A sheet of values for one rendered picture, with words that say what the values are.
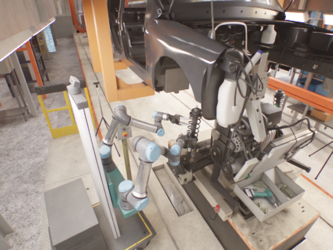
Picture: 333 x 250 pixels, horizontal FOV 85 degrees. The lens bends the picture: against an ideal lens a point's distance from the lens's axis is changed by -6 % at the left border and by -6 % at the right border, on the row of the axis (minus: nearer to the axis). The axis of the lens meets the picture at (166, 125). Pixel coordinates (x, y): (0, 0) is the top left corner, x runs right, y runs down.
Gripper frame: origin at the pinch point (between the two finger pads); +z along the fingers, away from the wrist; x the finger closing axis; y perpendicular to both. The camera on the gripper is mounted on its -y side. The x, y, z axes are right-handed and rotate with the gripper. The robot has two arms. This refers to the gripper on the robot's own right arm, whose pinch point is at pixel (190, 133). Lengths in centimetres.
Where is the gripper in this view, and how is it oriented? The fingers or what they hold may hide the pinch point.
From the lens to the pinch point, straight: 183.3
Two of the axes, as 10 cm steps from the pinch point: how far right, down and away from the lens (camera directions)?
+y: -9.1, -1.4, 4.0
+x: 0.3, 9.2, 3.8
